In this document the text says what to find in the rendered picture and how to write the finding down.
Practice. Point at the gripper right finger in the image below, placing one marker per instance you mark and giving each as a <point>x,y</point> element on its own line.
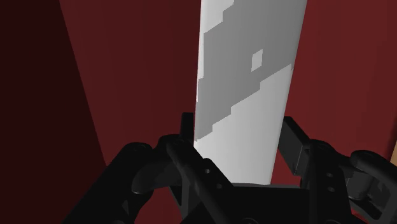
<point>322,173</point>

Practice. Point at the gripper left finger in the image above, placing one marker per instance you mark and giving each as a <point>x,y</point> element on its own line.
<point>139,173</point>

